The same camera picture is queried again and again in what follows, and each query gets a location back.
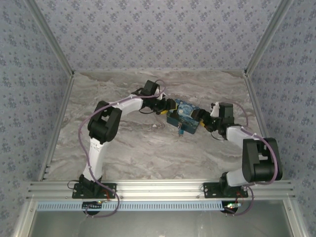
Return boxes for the aluminium mounting rail beam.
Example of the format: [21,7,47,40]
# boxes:
[24,179,296,201]

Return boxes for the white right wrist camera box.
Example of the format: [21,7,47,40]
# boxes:
[209,101,222,119]

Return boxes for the starry night tin box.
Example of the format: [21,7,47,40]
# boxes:
[166,98,202,135]

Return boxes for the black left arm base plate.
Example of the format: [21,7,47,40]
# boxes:
[72,183,118,199]

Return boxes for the pale blue slotted cable duct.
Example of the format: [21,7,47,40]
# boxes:
[36,200,224,212]

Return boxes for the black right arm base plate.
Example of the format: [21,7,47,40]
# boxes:
[203,182,249,199]

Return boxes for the grey metal sheet panel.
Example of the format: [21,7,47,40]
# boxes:
[31,200,295,237]

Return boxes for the aluminium corner frame post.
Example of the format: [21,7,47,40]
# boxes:
[243,0,295,78]
[24,0,75,78]

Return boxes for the black controller board with leds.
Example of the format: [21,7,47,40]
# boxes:
[221,201,241,215]

